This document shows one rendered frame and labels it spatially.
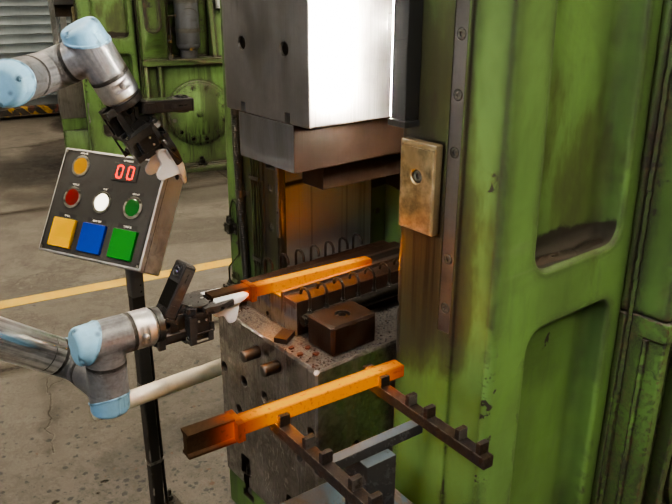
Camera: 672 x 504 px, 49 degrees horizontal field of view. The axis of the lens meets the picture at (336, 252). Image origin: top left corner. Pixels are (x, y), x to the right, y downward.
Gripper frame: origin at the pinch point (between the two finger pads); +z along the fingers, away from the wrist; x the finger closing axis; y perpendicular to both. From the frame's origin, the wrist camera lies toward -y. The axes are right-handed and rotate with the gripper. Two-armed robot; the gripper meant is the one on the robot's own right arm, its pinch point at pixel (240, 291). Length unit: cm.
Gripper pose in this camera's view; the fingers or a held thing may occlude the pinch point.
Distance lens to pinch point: 155.2
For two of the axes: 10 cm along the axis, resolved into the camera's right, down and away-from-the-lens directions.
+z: 7.8, -2.0, 5.9
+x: 6.2, 2.8, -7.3
